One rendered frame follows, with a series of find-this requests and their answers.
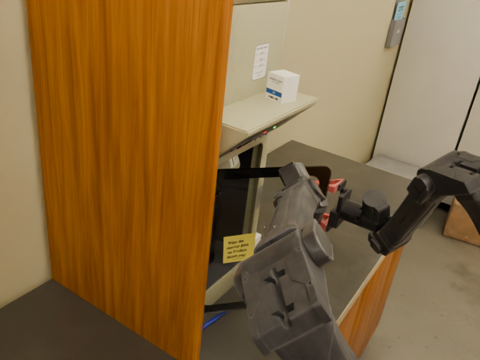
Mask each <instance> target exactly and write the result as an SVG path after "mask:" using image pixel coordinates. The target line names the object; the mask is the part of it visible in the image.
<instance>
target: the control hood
mask: <svg viewBox="0 0 480 360"><path fill-rule="evenodd" d="M265 96H266V92H262V93H260V94H257V95H254V96H251V97H249V98H247V99H243V100H241V101H238V102H236V103H233V104H229V105H228V106H224V110H223V118H222V125H221V140H220V147H219V157H220V156H222V155H224V154H225V153H226V152H228V151H230V150H231V149H233V148H234V147H235V146H237V145H239V144H240V143H241V142H243V141H245V140H247V139H249V138H251V137H253V136H255V135H257V134H259V133H261V132H263V131H265V130H267V129H269V128H271V127H273V126H275V125H277V124H279V123H281V122H283V121H285V120H286V121H285V122H284V123H282V124H280V125H279V126H277V127H276V128H274V129H277V128H279V127H280V126H282V125H284V124H285V123H286V122H288V121H290V120H291V119H293V118H294V117H296V116H298V115H299V114H300V113H302V112H304V111H306V110H307V109H308V108H310V107H311V106H313V105H314V104H316V103H317V102H318V101H319V100H318V98H316V97H313V96H309V95H306V94H301V93H299V92H297V95H296V101H292V102H288V103H284V104H280V103H277V102H275V101H272V100H271V99H268V98H266V97H265ZM287 119H288V120H287ZM274 129H272V130H271V131H273V130H274Z"/></svg>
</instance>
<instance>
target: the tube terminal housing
mask: <svg viewBox="0 0 480 360"><path fill-rule="evenodd" d="M288 9H289V1H285V0H284V1H266V2H256V3H247V4H234V5H233V14H232V21H231V36H230V43H229V57H228V66H227V73H226V88H225V95H224V106H228V105H229V104H233V103H236V102H238V101H241V100H243V99H247V98H249V97H251V96H254V95H257V94H260V93H262V92H265V91H266V86H267V80H268V75H269V71H278V70H279V68H280V63H281V54H282V49H283V43H284V34H285V28H286V20H287V14H288ZM268 42H270V45H269V55H268V61H267V67H266V77H264V78H261V79H257V80H255V81H251V78H252V72H253V66H254V54H255V48H256V45H259V44H265V43H268ZM269 137H270V132H269V133H267V135H265V134H264V135H263V136H262V137H261V138H260V137H259V138H257V139H256V141H254V140H253V141H251V142H249V143H248V144H246V145H244V146H242V147H241V148H239V149H236V150H234V151H232V152H230V153H228V154H226V155H224V156H222V157H220V158H219V162H218V165H219V164H222V163H224V162H225V161H228V160H229V159H231V158H233V157H235V156H237V155H239V154H241V153H242V152H244V151H246V150H248V149H250V148H252V147H254V151H253V156H252V163H251V168H263V167H265V166H266V157H267V151H268V146H269Z"/></svg>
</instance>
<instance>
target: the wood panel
mask: <svg viewBox="0 0 480 360"><path fill-rule="evenodd" d="M233 5H234V0H26V9H27V17H28V25H29V40H30V48H31V62H32V71H33V79H34V93H35V102H36V116H37V124H38V133H39V147H40V155H41V170H42V178H43V186H44V201H45V209H46V223H47V231H48V240H49V254H50V262H51V277H52V279H53V280H54V281H57V282H58V283H60V284H61V285H62V286H64V287H66V288H67V289H69V290H70V291H72V292H74V293H75V294H76V295H78V296H80V297H81V298H83V299H84V300H86V301H87V302H89V303H90V304H92V305H94V306H95V307H96V308H98V309H100V310H101V311H103V312H104V313H106V314H108V315H109V316H110V317H112V318H113V319H116V320H117V321H118V322H120V323H121V324H123V325H124V326H126V327H128V328H129V329H131V330H132V331H134V332H135V333H137V334H138V335H140V336H142V337H143V338H145V339H146V340H147V341H149V342H151V343H152V344H154V345H155V346H157V347H159V348H160V349H161V350H163V351H165V352H166V353H168V354H169V355H171V356H172V357H174V358H175V359H177V360H199V356H200V348H201V334H202V326H203V318H204V304H205V296H206V282H207V274H208V266H209V252H210V244H211V230H212V222H213V214H214V199H215V192H216V178H217V170H218V162H219V147H220V140H221V125H222V118H223V110H224V95H225V88H226V73H227V66H228V57H229V43H230V36H231V21H232V14H233Z"/></svg>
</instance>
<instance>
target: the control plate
mask: <svg viewBox="0 0 480 360"><path fill-rule="evenodd" d="M287 120H288V119H287ZM285 121H286V120H285ZM285 121H283V122H281V123H279V124H277V125H275V126H279V125H280V124H282V123H284V122H285ZM275 126H273V127H271V128H269V129H267V130H265V131H266V132H267V133H268V132H270V131H271V130H272V129H274V127H275ZM275 128H276V127H275ZM265 131H263V132H261V133H259V134H257V135H255V136H253V137H251V138H249V139H247V140H245V141H243V142H241V143H240V144H239V145H237V146H235V147H234V148H233V149H231V150H233V151H234V150H236V149H237V147H239V146H241V145H242V146H243V145H244V144H245V143H247V142H248V141H251V140H252V139H253V140H254V139H255V138H256V139H257V138H259V137H260V136H261V135H262V136H263V135H264V134H265V133H264V132H265ZM253 140H252V141H253ZM231 150H230V151H231ZM230 151H228V152H226V153H225V154H224V155H226V154H228V153H230ZM224 155H222V156H224ZM220 157H221V156H220ZM220 157H219V158H220Z"/></svg>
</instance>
